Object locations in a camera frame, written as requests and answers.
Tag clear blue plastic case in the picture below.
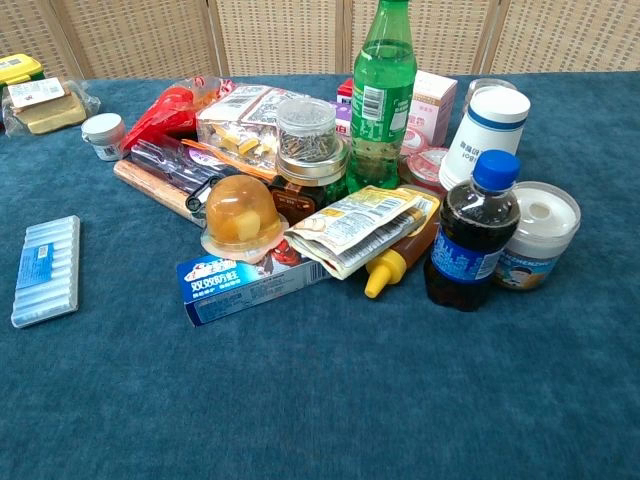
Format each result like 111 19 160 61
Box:
10 215 82 330

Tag red lidded clear cup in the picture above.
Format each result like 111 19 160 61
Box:
398 129 451 197

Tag purple wrapped snack bar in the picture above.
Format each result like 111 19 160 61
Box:
129 138 241 211

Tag clear bag of snacks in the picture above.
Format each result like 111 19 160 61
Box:
195 84 311 177

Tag yellow green lidded box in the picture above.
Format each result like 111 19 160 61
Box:
0 53 46 87

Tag small cola bottle blue cap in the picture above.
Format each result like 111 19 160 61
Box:
423 149 522 313

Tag dark glass jar gold lid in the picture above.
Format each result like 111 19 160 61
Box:
268 137 350 227

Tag stack of white paper cups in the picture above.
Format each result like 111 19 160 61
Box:
438 85 532 192

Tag folded yellow printed pouch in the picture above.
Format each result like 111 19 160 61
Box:
283 185 440 281

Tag woven rattan folding screen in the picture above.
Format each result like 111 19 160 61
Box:
0 0 640 81

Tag blue velvet tablecloth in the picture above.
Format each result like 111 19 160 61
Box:
0 71 640 480

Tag small red purple milk carton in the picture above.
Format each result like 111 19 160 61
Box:
329 77 355 139

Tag pink white carton box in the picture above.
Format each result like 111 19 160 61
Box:
401 69 459 147

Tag green plastic soda bottle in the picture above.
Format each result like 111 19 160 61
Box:
345 0 418 195

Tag small white cream jar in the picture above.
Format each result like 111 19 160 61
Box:
80 112 127 162

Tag wooden block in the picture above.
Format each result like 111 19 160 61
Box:
113 159 207 229

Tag round clear-lid snack tub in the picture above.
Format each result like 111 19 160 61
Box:
493 180 583 292

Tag packaged brown cake slices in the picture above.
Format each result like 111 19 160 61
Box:
1 77 102 137

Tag blue toothpaste box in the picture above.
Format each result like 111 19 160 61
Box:
175 251 332 329

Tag honey squeeze bottle yellow cap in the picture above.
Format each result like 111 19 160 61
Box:
364 184 442 300

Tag yellow fruit jelly cup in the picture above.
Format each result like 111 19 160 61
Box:
200 174 291 266

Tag red plastic snack bag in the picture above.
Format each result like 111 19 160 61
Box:
120 75 236 154

